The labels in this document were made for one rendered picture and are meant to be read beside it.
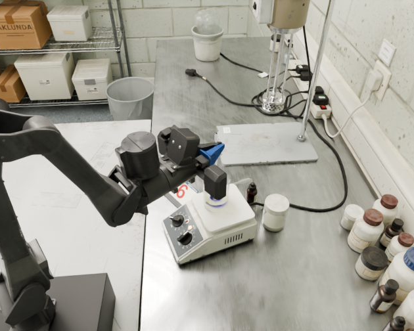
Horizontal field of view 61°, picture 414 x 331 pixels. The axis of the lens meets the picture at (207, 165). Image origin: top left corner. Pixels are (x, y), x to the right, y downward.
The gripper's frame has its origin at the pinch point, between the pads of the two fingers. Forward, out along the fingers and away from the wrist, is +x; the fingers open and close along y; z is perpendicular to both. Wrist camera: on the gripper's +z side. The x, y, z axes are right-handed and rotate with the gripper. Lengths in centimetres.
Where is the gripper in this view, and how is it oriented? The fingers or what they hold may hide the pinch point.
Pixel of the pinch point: (210, 151)
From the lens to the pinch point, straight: 71.3
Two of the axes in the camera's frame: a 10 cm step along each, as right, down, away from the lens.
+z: -0.1, -7.4, -6.7
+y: -6.6, -5.0, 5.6
